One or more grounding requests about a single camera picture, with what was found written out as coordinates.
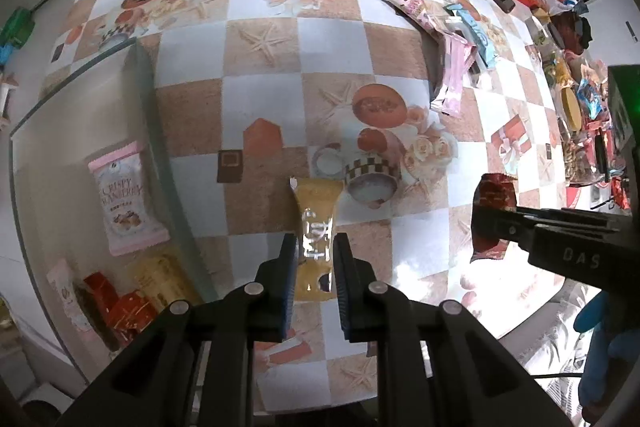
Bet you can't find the green plastic toy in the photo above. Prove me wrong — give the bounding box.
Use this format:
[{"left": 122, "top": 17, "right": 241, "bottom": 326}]
[{"left": 0, "top": 6, "right": 35, "bottom": 49}]

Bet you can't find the clear jar yellow lid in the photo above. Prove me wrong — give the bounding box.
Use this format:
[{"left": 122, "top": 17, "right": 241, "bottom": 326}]
[{"left": 560, "top": 87, "right": 582, "bottom": 132}]

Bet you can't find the white floral cushion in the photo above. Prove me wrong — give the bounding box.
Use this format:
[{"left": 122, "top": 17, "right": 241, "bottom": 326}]
[{"left": 500, "top": 281, "right": 599, "bottom": 425}]

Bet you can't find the yellow gold snack packet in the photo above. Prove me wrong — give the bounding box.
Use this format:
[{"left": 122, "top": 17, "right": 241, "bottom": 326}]
[{"left": 288, "top": 176, "right": 343, "bottom": 303}]

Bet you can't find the pink floral long packet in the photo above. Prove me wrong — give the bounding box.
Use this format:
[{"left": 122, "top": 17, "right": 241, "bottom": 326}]
[{"left": 384, "top": 0, "right": 448, "bottom": 34}]

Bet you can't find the blue snack bag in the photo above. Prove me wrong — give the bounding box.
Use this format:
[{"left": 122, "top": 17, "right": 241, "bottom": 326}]
[{"left": 577, "top": 78, "right": 605, "bottom": 121}]

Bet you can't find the pink foil snack packet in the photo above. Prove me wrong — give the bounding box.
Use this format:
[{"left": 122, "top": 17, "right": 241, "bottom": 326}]
[{"left": 431, "top": 32, "right": 476, "bottom": 117}]

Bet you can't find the red candy wrapper snack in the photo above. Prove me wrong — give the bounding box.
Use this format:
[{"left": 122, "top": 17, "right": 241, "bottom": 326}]
[{"left": 84, "top": 272, "right": 157, "bottom": 352}]

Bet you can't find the pink cranberry snack front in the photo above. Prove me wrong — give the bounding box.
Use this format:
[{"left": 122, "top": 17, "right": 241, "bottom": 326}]
[{"left": 47, "top": 258, "right": 98, "bottom": 341}]

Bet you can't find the pink cranberry snack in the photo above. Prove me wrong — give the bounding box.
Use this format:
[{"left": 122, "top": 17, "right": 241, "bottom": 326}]
[
  {"left": 47, "top": 258, "right": 98, "bottom": 341},
  {"left": 88, "top": 141, "right": 170, "bottom": 257}
]

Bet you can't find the yellow cake bar packet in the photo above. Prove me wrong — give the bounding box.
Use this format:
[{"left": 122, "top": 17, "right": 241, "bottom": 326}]
[{"left": 130, "top": 255, "right": 203, "bottom": 312}]

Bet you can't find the grey green storage tray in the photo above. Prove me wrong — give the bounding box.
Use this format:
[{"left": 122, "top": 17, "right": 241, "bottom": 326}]
[{"left": 9, "top": 39, "right": 218, "bottom": 381}]

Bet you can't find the blue gloved hand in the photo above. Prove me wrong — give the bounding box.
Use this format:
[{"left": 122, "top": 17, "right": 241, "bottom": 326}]
[{"left": 574, "top": 291, "right": 639, "bottom": 415}]

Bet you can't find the light blue snack packet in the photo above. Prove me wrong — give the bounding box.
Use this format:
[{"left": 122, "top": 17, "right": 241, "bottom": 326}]
[{"left": 445, "top": 3, "right": 497, "bottom": 69}]

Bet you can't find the red patterned candy packet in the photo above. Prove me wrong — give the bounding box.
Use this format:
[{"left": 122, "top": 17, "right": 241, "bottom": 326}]
[{"left": 471, "top": 172, "right": 516, "bottom": 262}]

